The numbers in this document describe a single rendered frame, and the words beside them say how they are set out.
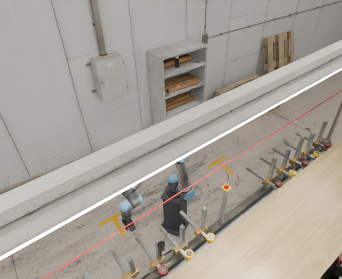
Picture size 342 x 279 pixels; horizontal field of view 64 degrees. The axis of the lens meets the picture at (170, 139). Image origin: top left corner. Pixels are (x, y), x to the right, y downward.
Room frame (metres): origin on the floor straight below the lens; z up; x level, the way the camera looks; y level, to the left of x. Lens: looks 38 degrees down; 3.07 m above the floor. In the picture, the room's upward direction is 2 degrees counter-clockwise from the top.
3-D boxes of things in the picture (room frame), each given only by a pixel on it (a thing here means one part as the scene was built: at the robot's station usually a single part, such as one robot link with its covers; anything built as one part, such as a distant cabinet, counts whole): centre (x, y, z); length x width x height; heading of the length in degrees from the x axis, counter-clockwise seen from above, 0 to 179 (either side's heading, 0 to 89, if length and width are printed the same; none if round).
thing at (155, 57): (4.28, -0.15, 0.78); 0.90 x 0.45 x 1.55; 124
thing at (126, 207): (1.50, 0.41, 1.14); 0.10 x 0.09 x 0.12; 131
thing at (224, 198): (1.64, -0.48, 0.93); 0.05 x 0.05 x 0.45; 37
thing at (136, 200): (1.59, 0.34, 1.14); 0.12 x 0.12 x 0.09; 41
